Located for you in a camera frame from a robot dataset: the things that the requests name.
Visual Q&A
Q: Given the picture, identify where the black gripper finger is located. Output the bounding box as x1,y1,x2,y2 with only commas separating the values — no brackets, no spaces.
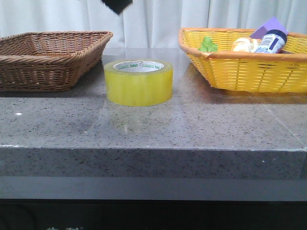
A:
100,0,133,15

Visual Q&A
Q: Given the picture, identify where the yellow tape roll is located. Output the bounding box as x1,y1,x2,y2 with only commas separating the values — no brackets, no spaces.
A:
104,59,173,106

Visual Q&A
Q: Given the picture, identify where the white curtain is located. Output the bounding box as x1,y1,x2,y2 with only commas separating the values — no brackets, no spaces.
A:
0,0,307,48

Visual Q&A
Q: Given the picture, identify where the brown wicker basket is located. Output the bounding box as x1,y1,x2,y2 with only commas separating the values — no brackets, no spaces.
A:
0,31,113,92

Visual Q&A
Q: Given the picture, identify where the yellow woven basket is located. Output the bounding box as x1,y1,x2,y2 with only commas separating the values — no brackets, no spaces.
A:
178,28,307,93

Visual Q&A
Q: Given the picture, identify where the toy bread roll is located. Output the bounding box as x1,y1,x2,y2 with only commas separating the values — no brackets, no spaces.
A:
231,37,261,53

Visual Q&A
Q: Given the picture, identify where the purple foam block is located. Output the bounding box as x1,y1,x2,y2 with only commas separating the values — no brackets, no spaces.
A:
250,17,288,39

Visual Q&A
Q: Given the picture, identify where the blue white labelled bottle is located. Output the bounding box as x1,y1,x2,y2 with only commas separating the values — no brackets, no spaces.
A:
254,29,287,54

